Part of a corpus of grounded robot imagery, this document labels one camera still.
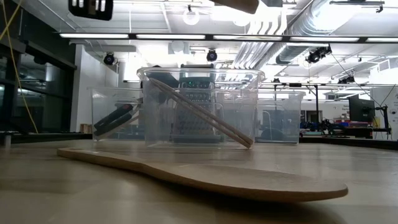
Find black ceiling device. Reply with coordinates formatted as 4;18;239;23
338;75;356;85

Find silver ventilation duct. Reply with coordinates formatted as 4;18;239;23
275;0;354;65

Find yellow cable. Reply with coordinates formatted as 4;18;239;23
0;0;40;134

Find black nylon spatula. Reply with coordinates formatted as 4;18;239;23
93;64;180;130

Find ceiling strip light bar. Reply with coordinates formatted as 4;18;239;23
58;32;398;44

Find black ceiling camera cluster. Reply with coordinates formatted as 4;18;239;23
305;44;333;65

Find plain wooden utensil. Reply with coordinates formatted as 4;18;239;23
148;77;253;147

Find white ceiling pipes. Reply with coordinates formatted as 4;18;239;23
232;18;292;70

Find black background rack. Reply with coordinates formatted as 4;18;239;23
257;82;321;125

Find black monitor stand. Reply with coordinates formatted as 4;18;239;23
374;105;392;139

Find round ceiling lamp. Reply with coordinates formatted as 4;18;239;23
182;8;200;26

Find metal box grater teal trim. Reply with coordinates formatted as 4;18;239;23
174;63;226;144

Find black computer monitor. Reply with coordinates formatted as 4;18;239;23
348;94;376;124

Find wide wooden spatula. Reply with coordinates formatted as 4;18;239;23
57;146;348;203

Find black slotted turner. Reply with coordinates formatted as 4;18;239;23
68;0;114;22

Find background workbench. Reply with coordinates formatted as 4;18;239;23
303;118;392;139

